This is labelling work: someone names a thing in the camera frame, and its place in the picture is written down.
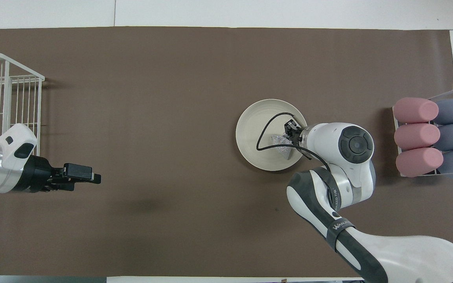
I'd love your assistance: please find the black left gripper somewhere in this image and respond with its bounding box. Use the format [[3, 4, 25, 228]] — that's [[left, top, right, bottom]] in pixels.
[[22, 155, 102, 193]]

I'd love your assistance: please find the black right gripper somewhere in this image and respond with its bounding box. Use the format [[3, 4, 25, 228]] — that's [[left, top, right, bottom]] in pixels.
[[284, 119, 310, 148]]

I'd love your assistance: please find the silver glitter sponge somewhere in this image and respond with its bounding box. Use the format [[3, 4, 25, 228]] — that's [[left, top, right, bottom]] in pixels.
[[270, 134, 296, 161]]

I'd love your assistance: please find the cream round plate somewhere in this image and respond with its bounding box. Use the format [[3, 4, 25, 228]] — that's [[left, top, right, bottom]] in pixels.
[[236, 99, 308, 172]]

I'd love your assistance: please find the brown table mat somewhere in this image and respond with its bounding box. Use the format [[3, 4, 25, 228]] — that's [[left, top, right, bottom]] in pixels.
[[0, 27, 453, 278]]

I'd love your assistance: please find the pink plastic cup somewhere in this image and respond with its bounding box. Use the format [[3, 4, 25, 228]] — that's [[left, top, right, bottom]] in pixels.
[[392, 97, 440, 123], [396, 148, 444, 178], [394, 123, 441, 150]]

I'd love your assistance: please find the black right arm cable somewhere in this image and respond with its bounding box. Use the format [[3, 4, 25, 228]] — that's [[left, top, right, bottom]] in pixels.
[[256, 112, 331, 172]]

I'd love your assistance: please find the white wire dish rack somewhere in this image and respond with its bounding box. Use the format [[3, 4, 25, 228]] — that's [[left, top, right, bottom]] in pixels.
[[0, 53, 46, 157]]

